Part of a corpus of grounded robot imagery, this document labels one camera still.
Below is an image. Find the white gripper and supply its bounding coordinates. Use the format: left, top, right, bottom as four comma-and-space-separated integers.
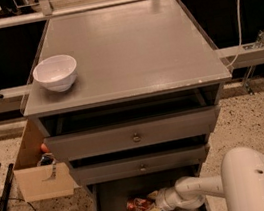
146, 187, 182, 211

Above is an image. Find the crushed red coke can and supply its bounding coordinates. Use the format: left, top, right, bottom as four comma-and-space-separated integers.
126, 197, 154, 211

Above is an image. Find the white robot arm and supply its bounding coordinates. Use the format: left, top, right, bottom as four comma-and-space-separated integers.
145, 147, 264, 211

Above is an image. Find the grey middle drawer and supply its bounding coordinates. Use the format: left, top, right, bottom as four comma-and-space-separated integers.
70, 144, 210, 186

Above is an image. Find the grey top drawer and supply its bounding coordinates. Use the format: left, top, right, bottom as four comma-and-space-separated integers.
44, 106, 220, 161

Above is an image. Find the grey drawer cabinet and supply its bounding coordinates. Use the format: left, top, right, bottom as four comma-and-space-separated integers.
5, 0, 248, 203

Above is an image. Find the cardboard box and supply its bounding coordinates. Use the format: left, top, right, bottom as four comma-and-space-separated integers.
13, 121, 75, 202

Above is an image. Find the orange ball in box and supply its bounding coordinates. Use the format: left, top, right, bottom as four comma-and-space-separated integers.
40, 143, 50, 153

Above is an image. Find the white ceramic bowl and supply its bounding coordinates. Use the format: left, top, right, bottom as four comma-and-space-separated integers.
32, 54, 78, 92

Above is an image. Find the white cable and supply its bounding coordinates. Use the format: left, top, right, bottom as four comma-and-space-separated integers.
213, 0, 255, 70

